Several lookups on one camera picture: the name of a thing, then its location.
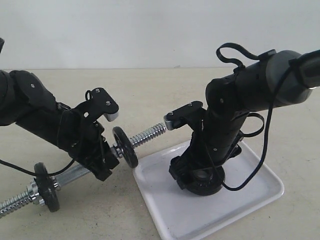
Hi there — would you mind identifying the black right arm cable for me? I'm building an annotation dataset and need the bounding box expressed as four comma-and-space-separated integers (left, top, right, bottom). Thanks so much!
199, 42, 301, 192

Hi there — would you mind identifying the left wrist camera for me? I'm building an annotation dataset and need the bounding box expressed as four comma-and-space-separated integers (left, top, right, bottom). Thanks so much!
73, 87, 119, 125

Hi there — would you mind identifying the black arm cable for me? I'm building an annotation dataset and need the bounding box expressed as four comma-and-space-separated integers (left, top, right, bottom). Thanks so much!
199, 42, 301, 192
0, 89, 106, 177

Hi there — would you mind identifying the white rectangular tray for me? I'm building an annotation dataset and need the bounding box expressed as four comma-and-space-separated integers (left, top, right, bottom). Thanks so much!
133, 141, 285, 240

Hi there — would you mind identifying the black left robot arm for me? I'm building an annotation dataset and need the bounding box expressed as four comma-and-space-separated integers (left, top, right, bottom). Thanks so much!
0, 70, 119, 181

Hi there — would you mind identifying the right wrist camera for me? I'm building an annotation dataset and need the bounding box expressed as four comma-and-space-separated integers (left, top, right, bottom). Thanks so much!
163, 100, 205, 131

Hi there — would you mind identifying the black weight plate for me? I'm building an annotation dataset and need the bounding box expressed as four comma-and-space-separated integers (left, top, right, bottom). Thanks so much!
186, 166, 225, 196
112, 126, 138, 169

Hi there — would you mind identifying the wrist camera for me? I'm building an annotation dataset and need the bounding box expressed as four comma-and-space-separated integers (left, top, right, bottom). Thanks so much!
73, 87, 119, 125
163, 100, 205, 131

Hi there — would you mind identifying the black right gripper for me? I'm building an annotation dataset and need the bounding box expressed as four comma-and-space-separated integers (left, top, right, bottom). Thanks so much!
169, 117, 242, 190

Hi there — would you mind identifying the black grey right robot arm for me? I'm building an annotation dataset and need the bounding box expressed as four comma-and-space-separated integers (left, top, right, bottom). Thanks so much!
164, 50, 320, 196

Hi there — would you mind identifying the black weight plate far end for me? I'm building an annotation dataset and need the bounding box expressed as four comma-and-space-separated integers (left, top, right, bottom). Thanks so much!
33, 162, 60, 213

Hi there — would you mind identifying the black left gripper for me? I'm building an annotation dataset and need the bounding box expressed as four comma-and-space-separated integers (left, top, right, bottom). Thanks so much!
69, 108, 120, 181

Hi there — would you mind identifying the chrome star collar nut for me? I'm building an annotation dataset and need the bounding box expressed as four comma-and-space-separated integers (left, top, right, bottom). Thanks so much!
27, 181, 45, 206

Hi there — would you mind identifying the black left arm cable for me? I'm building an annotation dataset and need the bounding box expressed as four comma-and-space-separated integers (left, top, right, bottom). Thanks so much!
0, 89, 106, 177

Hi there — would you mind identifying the chrome threaded dumbbell bar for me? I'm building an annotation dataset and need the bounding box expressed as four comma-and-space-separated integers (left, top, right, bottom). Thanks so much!
0, 123, 167, 218

